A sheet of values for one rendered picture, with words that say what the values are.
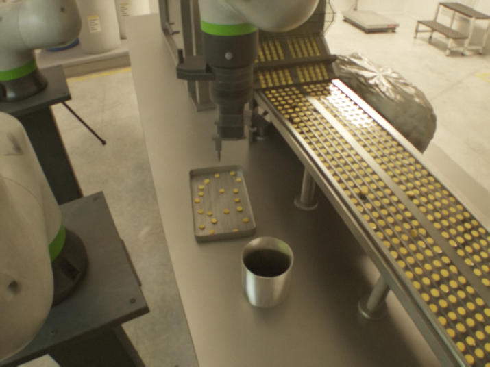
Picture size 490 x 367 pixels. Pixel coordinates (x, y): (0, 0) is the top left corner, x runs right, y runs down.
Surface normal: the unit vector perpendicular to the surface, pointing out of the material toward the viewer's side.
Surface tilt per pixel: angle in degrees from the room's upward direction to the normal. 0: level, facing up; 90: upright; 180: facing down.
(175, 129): 0
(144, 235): 0
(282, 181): 0
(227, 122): 70
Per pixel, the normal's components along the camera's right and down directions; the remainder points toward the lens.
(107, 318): 0.00, -0.75
